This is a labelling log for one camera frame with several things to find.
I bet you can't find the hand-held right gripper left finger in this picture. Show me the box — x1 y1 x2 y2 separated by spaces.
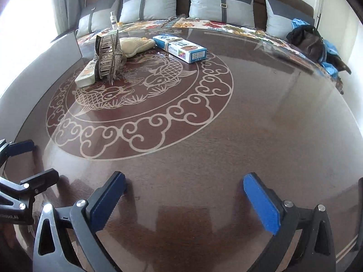
32 171 128 272

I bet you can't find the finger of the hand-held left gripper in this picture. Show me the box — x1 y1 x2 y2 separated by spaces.
0 168 60 208
0 139 36 170

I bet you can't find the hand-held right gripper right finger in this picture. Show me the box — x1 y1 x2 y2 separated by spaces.
243 172 336 272

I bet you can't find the blue white cardboard box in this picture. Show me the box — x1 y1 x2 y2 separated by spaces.
152 33 207 64

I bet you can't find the brown patterned desktop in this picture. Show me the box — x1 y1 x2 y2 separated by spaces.
0 24 363 272

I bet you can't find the grey board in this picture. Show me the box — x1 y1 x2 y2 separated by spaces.
0 31 83 153

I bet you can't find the white tube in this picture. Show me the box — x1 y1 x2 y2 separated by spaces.
75 60 97 88

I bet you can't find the rhinestone hair claw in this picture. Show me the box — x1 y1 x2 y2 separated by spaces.
93 33 125 85

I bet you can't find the beige knitted glove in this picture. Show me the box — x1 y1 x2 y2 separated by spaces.
118 37 156 59

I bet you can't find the grey curtain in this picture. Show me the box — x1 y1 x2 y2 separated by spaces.
49 0 91 34

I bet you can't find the pile of bags and clothes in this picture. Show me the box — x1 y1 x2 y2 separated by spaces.
292 18 341 77

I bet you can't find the black cloth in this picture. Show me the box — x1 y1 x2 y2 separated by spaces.
286 25 315 46

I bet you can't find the grey strapped pillow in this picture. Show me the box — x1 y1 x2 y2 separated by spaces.
119 0 182 24
78 0 123 34
187 0 256 28
265 0 315 39

